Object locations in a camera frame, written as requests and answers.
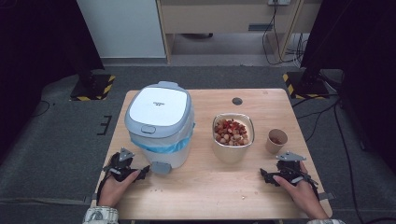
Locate white plastic bag bin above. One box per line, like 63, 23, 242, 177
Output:
130, 122, 196, 155

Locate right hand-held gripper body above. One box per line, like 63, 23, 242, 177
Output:
274, 151, 313, 185

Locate dark curtain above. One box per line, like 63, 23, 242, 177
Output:
0, 0, 106, 162
300, 0, 396, 175

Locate black stand with striped base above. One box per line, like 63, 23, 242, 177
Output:
282, 66, 332, 101
69, 69, 117, 103

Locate grey table clamp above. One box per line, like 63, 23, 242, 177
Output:
318, 191, 336, 202
83, 193, 98, 205

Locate person's right hand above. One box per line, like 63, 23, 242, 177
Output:
273, 161, 329, 219

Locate person's left hand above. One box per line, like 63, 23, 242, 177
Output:
97, 169, 142, 208

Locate pile of dried fruits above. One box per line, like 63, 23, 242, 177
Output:
214, 118, 251, 147

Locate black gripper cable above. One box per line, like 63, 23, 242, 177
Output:
95, 173, 110, 204
306, 174, 321, 201

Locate white cabinet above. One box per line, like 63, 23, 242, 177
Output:
76, 0, 167, 60

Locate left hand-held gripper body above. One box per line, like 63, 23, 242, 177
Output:
102, 147, 139, 183

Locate black hanging cables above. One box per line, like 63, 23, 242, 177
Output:
261, 0, 310, 66

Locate thin black floor cable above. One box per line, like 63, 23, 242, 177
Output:
30, 99, 56, 119

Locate wooden desk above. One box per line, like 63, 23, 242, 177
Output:
155, 0, 323, 65

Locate brown paper cup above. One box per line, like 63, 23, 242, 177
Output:
265, 128, 289, 156

